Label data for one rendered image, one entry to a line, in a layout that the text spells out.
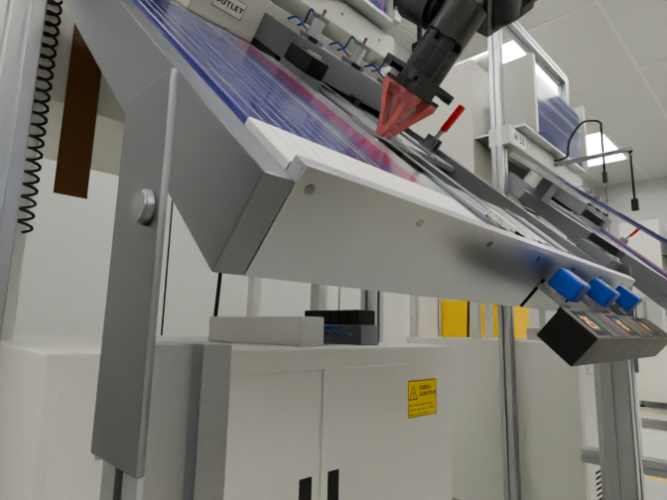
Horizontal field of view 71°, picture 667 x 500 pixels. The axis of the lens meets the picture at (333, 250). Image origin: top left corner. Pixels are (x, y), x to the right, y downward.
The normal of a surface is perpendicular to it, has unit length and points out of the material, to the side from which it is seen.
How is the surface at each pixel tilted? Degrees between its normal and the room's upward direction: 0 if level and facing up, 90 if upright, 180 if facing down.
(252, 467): 90
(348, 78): 133
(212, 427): 90
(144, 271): 90
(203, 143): 90
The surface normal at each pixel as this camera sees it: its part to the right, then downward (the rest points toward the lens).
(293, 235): 0.51, 0.59
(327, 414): 0.71, -0.10
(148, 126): -0.70, -0.14
